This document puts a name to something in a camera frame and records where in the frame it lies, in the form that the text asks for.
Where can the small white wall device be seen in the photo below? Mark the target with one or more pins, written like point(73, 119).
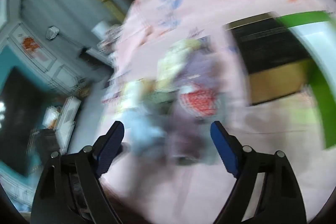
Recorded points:
point(52, 32)

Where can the yellow-green cloth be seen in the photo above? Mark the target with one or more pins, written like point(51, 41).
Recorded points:
point(174, 58)

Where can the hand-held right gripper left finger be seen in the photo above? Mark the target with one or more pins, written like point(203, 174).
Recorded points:
point(111, 146)

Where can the dark purple cloth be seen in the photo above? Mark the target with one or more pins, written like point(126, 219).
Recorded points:
point(186, 134)

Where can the sage green fleece cloth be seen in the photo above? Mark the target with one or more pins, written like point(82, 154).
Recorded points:
point(162, 98)

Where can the red and white knitted cloth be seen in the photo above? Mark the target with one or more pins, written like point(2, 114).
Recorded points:
point(199, 102)

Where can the black television screen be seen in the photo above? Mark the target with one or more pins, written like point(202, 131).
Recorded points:
point(18, 119)

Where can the grey panelled cabinet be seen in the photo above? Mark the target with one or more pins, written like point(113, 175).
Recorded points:
point(60, 64)

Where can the light blue cloth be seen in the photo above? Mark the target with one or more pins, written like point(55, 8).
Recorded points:
point(143, 129)

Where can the lavender fleece cloth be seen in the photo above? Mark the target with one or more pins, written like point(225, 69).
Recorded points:
point(200, 66)

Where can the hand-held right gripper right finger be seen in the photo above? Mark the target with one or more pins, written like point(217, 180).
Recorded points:
point(223, 148)

